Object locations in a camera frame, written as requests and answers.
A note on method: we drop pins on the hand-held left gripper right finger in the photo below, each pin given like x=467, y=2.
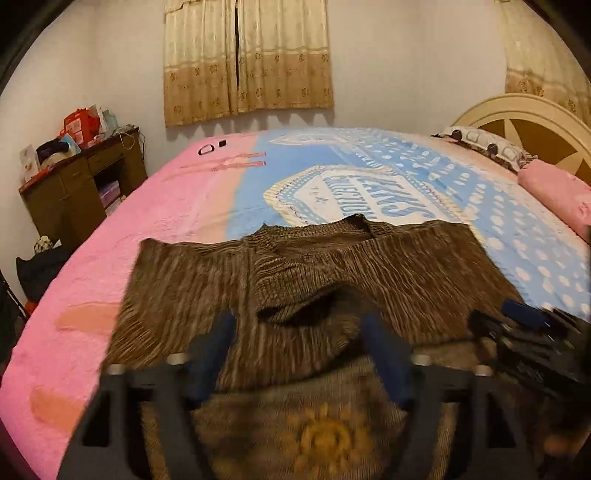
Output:
x=384, y=353

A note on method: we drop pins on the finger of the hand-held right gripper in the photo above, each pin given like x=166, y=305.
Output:
x=524, y=314

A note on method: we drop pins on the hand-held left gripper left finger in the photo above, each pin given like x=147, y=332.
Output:
x=211, y=353

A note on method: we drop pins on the brown striped knit sweater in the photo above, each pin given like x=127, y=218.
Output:
x=184, y=286

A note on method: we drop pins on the brown sunflower print cloth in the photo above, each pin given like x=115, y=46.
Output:
x=323, y=434

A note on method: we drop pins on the pink pillow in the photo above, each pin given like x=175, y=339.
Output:
x=558, y=194

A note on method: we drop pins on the pink and blue printed blanket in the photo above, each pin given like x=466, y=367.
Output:
x=138, y=207

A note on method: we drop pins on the white patterned pillow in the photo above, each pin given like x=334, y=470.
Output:
x=485, y=144

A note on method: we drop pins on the black bag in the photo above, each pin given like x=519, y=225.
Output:
x=41, y=272

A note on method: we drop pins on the cream round headboard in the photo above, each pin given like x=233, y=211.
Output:
x=545, y=115

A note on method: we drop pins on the dark wooden desk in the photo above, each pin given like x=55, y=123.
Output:
x=69, y=189

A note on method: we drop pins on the pale teal paper bag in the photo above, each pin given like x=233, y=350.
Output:
x=110, y=121

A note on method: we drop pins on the dark cloth on desk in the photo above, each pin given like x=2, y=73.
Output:
x=51, y=148

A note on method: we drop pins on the beige patterned curtain panel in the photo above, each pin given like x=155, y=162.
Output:
x=286, y=55
x=198, y=60
x=545, y=55

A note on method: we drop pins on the red gift bag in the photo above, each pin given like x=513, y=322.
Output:
x=82, y=124

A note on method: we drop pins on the small white box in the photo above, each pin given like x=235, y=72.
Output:
x=28, y=162

